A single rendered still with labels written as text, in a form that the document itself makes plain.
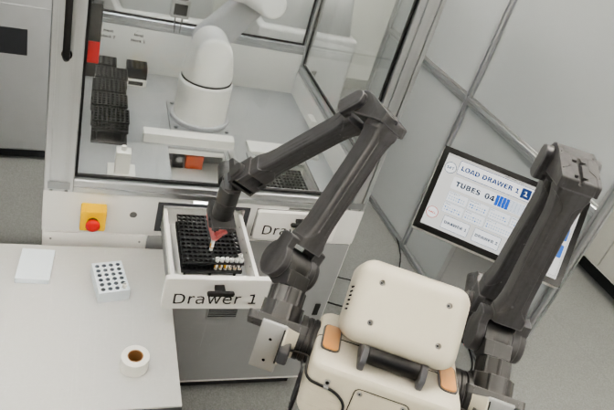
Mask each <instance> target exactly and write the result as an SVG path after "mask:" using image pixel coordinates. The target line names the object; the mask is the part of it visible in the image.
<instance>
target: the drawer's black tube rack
mask: <svg viewBox="0 0 614 410"><path fill-rule="evenodd" d="M179 216H181V217H179ZM183 216H184V217H183ZM176 217H177V221H175V231H176V238H177V245H178V253H179V260H180V268H181V273H183V275H185V274H186V273H208V276H211V273H221V274H233V276H236V274H241V273H242V270H238V267H237V269H236V270H233V266H234V265H233V266H232V269H231V270H228V268H227V270H224V269H223V268H222V269H221V270H219V269H218V267H219V265H218V267H217V270H214V265H202V264H183V258H213V259H215V258H216V257H220V258H221V257H224V258H225V259H226V257H229V259H230V258H238V254H240V253H241V250H240V246H239V242H238V236H237V232H236V230H235V232H234V233H227V234H225V235H224V236H222V237H221V238H220V239H219V240H217V241H215V244H214V247H213V250H212V251H210V250H209V247H210V243H211V236H210V233H209V230H208V224H207V219H206V216H196V215H179V214H177V215H176ZM188 217H190V218H188ZM192 217H194V218H192ZM197 217H198V218H197ZM201 217H203V218H201ZM179 220H180V221H179ZM183 220H185V221H183ZM188 220H189V221H188ZM193 221H195V222H193ZM197 221H199V222H197ZM201 221H204V222H201ZM233 234H235V235H233ZM234 237H235V238H234ZM235 242H237V243H235ZM236 246H238V247H236ZM238 250H239V251H238ZM223 267H224V265H223Z"/></svg>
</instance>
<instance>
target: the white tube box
mask: <svg viewBox="0 0 614 410"><path fill-rule="evenodd" d="M90 274H91V278H92V282H93V287H94V290H95V294H96V298H97V301H98V303H104V302H112V301H119V300H128V299H129V297H130V287H129V284H128V280H127V278H126V275H125V272H124V268H123V265H122V261H121V260H120V261H111V262H101V263H91V269H90ZM124 282H126V283H127V288H126V289H123V288H122V284H123V283H124Z"/></svg>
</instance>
